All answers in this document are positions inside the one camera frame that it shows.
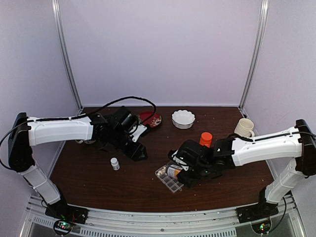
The white scalloped dish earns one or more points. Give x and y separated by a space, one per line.
183 119

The small white bottle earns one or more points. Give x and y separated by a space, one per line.
115 163

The front aluminium rail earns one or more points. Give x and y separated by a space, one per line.
208 223

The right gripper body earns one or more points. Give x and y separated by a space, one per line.
191 181

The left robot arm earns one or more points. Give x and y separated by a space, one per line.
121 130

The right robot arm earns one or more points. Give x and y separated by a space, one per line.
297 143

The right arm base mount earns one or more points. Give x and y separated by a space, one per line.
259 215

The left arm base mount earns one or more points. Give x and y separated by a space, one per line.
67 216

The grey capped supplement bottle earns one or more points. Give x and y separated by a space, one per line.
173 170

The right aluminium frame post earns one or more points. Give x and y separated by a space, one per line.
263 17

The white cup at right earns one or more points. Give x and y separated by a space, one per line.
244 128

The aluminium frame post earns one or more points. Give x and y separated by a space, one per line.
263 17
65 56

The orange pill bottle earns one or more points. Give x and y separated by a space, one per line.
206 139

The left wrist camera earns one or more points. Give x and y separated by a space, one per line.
138 131

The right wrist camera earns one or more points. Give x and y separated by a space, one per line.
172 155

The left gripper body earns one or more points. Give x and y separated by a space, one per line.
134 153

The floral mug yellow inside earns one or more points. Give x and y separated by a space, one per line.
85 141

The left aluminium frame post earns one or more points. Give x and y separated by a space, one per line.
65 56

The clear plastic pill organizer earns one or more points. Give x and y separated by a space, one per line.
172 184

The red floral plate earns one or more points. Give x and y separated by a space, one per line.
148 118

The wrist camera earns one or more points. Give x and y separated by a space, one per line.
172 155
138 131

